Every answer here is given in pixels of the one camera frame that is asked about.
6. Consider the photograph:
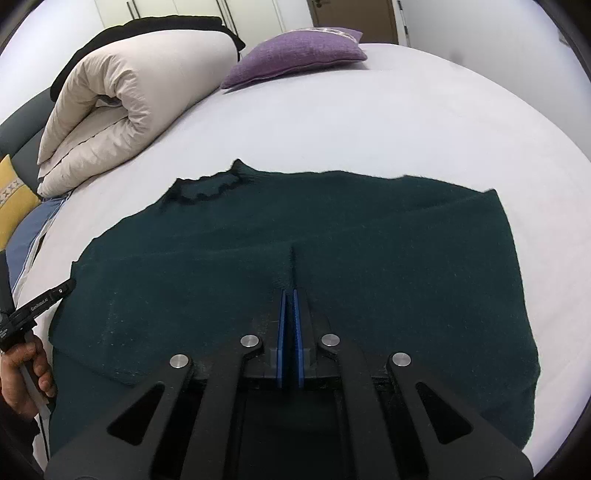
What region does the blue pillow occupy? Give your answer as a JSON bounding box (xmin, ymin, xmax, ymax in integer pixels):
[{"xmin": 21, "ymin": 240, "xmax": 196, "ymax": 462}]
[{"xmin": 7, "ymin": 196, "xmax": 70, "ymax": 296}]

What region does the grey headboard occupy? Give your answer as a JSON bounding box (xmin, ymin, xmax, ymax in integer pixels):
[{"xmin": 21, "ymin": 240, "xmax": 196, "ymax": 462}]
[{"xmin": 0, "ymin": 88, "xmax": 51, "ymax": 185}]

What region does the person's left forearm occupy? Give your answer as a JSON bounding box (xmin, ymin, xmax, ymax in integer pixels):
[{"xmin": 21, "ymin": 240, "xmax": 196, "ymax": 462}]
[{"xmin": 0, "ymin": 396, "xmax": 47, "ymax": 472}]

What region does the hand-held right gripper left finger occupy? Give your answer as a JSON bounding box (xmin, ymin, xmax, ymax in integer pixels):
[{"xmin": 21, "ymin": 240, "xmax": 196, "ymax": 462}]
[{"xmin": 44, "ymin": 290, "xmax": 289, "ymax": 480}]

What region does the white sheeted bed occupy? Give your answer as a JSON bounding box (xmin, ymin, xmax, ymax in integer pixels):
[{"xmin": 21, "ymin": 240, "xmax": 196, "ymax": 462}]
[{"xmin": 0, "ymin": 41, "xmax": 591, "ymax": 472}]

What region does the rolled beige duvet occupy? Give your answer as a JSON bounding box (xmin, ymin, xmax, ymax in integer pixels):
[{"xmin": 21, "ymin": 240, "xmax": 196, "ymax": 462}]
[{"xmin": 37, "ymin": 41, "xmax": 241, "ymax": 198}]

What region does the white wardrobe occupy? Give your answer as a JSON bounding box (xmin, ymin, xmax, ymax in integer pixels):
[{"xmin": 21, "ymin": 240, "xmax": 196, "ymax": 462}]
[{"xmin": 92, "ymin": 0, "xmax": 315, "ymax": 38}]

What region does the purple pillow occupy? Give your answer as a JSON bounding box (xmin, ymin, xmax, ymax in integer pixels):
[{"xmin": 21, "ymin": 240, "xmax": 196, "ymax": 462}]
[{"xmin": 220, "ymin": 27, "xmax": 369, "ymax": 90}]

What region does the yellow patterned pillow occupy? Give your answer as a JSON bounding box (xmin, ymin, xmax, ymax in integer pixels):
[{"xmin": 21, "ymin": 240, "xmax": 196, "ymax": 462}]
[{"xmin": 0, "ymin": 154, "xmax": 42, "ymax": 250}]

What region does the dark green sweater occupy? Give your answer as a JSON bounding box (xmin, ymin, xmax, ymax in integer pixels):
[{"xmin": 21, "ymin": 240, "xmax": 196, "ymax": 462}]
[{"xmin": 47, "ymin": 159, "xmax": 542, "ymax": 462}]

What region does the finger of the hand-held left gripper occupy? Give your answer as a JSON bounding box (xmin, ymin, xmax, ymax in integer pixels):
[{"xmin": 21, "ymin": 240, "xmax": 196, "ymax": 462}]
[{"xmin": 16, "ymin": 278, "xmax": 77, "ymax": 320}]

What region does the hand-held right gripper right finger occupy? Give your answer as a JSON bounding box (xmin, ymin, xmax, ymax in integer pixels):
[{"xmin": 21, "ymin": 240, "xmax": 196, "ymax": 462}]
[{"xmin": 293, "ymin": 290, "xmax": 534, "ymax": 480}]

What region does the person's left hand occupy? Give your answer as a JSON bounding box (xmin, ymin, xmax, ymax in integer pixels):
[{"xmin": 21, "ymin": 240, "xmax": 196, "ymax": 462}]
[{"xmin": 0, "ymin": 339, "xmax": 57, "ymax": 422}]

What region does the black cloth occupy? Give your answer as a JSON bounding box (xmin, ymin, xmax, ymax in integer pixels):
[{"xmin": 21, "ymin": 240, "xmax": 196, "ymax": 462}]
[{"xmin": 50, "ymin": 16, "xmax": 246, "ymax": 95}]

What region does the brown door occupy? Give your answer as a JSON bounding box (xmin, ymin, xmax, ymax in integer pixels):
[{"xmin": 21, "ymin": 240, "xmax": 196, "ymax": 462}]
[{"xmin": 308, "ymin": 0, "xmax": 399, "ymax": 45}]

